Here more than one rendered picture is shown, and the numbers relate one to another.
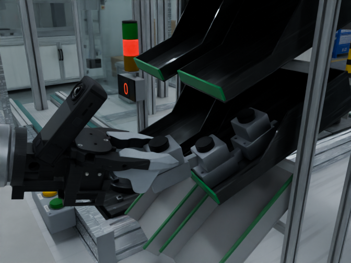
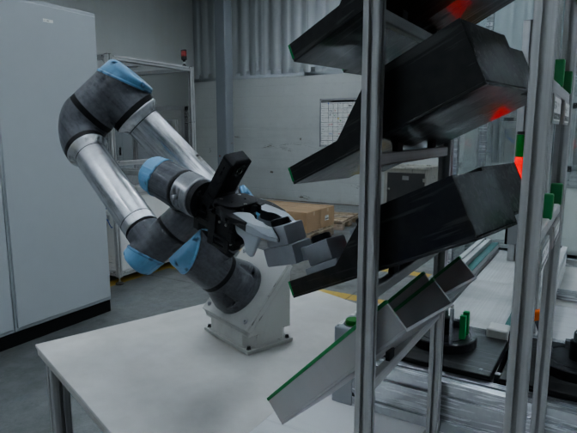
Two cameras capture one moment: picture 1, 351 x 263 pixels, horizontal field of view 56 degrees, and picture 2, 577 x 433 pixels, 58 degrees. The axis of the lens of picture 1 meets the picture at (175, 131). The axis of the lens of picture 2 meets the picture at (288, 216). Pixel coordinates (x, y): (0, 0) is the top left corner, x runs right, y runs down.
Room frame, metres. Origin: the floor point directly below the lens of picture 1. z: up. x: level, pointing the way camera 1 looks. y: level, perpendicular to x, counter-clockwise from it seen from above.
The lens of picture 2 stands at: (0.13, -0.70, 1.42)
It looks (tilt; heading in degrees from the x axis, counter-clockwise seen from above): 9 degrees down; 66
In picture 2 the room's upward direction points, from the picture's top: straight up
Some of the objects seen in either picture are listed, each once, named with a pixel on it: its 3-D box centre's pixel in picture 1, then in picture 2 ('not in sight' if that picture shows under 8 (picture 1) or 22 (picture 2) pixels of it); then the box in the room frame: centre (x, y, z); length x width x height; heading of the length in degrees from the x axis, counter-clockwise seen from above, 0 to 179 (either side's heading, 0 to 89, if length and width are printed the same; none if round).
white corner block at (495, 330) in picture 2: not in sight; (498, 334); (1.00, 0.11, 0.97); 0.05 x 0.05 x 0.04; 35
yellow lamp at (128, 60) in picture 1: (131, 62); not in sight; (1.09, 0.14, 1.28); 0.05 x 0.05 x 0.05
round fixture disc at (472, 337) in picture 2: (130, 178); (442, 336); (0.86, 0.13, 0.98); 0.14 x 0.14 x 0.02
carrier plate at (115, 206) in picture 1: (131, 183); (441, 344); (0.86, 0.13, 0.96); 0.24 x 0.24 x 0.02; 35
